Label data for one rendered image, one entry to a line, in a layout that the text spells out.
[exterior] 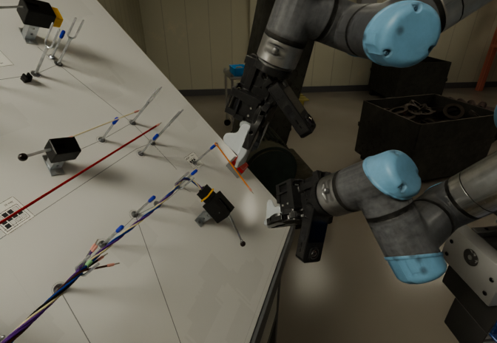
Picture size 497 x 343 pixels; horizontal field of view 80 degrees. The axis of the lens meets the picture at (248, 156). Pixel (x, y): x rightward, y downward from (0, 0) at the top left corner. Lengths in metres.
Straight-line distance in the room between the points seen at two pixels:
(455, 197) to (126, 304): 0.58
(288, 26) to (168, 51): 5.48
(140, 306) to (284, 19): 0.56
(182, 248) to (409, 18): 0.60
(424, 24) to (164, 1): 5.60
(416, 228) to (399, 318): 1.57
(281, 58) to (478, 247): 0.54
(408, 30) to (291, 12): 0.18
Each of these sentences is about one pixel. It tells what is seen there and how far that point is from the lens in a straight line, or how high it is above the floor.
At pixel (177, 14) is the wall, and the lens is 5.89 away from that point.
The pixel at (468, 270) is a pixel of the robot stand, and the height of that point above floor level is 1.06.
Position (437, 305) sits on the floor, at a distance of 2.21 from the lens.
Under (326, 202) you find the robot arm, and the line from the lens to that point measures 0.53.
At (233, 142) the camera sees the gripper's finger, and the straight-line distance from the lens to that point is 0.58.
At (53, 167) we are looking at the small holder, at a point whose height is 1.27.
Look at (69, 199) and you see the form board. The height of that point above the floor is 1.22.
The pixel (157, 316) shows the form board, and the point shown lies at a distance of 0.66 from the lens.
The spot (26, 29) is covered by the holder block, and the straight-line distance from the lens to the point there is 0.89.
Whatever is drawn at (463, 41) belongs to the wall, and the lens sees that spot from 7.74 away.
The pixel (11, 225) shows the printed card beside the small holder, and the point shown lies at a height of 1.23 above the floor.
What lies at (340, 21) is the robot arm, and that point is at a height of 1.52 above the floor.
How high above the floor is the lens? 1.54
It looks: 27 degrees down
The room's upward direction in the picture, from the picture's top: straight up
